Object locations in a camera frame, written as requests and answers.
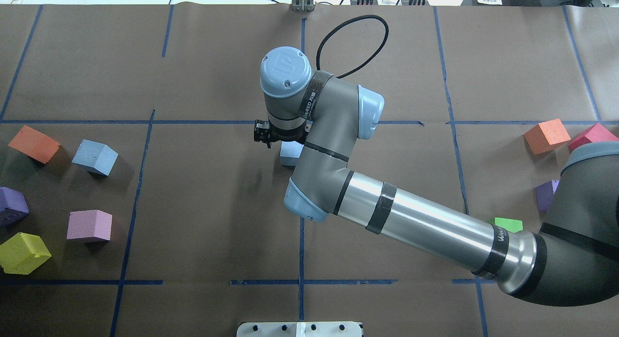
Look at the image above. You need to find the green foam block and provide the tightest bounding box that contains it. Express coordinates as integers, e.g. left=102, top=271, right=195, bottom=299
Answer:
left=486, top=217, right=524, bottom=233

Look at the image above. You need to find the yellow foam block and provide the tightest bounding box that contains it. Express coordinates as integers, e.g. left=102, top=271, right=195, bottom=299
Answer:
left=0, top=232, right=52, bottom=275

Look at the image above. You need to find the grey metal post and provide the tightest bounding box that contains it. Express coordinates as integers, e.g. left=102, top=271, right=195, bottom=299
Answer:
left=290, top=0, right=315, bottom=12

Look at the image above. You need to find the orange foam block right side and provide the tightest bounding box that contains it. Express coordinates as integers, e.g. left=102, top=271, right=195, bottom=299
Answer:
left=524, top=118, right=571, bottom=155

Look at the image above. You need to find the magenta foam block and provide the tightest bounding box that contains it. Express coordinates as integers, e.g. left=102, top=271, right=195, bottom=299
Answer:
left=568, top=123, right=619, bottom=153

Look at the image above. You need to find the pink foam block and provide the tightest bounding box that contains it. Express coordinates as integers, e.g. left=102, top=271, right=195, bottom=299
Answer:
left=66, top=210, right=113, bottom=243

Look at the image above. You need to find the purple foam block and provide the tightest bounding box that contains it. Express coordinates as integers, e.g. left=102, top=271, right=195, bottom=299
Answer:
left=0, top=187, right=29, bottom=227
left=534, top=180, right=560, bottom=212

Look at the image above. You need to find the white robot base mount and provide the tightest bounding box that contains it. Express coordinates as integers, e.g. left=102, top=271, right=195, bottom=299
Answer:
left=236, top=321, right=364, bottom=337

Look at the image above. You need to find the blue foam block left side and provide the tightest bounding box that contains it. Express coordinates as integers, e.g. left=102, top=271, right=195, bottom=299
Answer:
left=72, top=139, right=118, bottom=176

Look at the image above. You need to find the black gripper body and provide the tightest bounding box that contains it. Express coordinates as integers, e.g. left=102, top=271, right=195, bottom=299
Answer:
left=254, top=120, right=273, bottom=148

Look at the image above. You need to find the black braided cable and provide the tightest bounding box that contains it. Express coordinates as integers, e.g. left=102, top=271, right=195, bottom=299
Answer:
left=316, top=15, right=389, bottom=79

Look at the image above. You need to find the purple foam block left side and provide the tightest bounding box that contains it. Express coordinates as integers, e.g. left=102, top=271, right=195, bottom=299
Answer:
left=0, top=187, right=29, bottom=227

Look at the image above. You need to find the light blue foam block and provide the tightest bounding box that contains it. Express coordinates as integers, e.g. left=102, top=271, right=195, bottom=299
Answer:
left=280, top=141, right=304, bottom=167

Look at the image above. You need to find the purple foam block right side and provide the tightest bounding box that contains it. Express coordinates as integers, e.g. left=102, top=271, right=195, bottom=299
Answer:
left=534, top=180, right=560, bottom=212

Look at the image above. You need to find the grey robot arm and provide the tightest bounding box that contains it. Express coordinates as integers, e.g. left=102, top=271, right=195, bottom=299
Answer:
left=254, top=46, right=619, bottom=307

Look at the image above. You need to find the orange foam block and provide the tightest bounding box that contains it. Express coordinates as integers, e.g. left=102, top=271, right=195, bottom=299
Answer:
left=524, top=118, right=571, bottom=155
left=8, top=125, right=60, bottom=164

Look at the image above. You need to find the orange foam block left side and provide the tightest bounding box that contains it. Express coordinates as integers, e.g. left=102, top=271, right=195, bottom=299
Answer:
left=8, top=125, right=60, bottom=164

